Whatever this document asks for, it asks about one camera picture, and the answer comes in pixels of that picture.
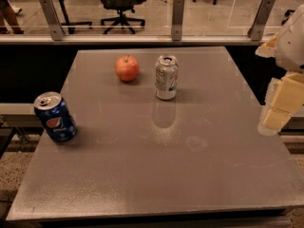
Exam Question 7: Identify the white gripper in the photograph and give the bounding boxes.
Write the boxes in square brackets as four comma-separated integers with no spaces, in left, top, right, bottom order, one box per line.
[256,5,304,136]

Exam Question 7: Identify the silver 7up can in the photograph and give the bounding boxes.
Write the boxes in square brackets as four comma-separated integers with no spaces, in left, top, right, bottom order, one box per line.
[155,55,179,100]

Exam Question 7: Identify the blue Pepsi can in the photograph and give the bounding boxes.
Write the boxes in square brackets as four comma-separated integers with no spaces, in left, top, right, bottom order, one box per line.
[34,91,77,143]

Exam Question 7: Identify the red apple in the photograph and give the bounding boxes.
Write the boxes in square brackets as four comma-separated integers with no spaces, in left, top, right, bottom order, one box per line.
[115,55,140,82]

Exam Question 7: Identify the black office chair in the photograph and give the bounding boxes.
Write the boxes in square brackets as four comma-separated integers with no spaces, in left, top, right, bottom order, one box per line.
[100,0,147,34]

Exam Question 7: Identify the black desk leg stand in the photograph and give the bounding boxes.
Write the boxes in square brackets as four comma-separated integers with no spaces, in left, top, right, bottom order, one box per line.
[58,0,92,34]

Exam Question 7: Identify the person's legs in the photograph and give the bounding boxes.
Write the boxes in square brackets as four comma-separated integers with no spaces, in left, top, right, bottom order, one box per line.
[0,0,24,34]

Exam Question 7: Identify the right metal railing bracket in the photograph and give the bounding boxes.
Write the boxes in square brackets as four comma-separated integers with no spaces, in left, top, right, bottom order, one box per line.
[247,0,276,41]

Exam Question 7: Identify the metal railing bracket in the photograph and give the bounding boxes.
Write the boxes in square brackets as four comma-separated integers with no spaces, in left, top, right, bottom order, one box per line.
[39,0,65,41]
[171,0,184,41]
[247,0,276,41]

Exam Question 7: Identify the middle metal railing bracket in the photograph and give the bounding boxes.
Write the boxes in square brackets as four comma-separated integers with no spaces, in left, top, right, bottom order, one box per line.
[171,0,184,41]

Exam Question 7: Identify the left metal railing bracket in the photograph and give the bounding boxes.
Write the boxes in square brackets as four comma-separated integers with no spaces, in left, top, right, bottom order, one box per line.
[39,0,65,41]

